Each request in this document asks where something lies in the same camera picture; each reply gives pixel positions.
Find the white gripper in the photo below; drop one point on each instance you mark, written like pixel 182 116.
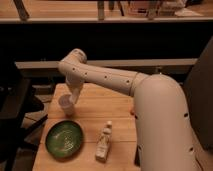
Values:
pixel 75 93

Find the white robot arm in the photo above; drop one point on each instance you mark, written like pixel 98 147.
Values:
pixel 164 134

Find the green round plate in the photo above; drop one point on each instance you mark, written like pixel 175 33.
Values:
pixel 64 139

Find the dark chair at left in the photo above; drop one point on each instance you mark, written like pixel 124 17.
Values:
pixel 17 97

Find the black rectangular block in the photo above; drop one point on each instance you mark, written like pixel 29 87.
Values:
pixel 136 160

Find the dark panel at right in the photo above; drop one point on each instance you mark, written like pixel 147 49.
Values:
pixel 198 88

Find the long grey shelf rail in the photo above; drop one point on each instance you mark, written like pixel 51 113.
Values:
pixel 35 69

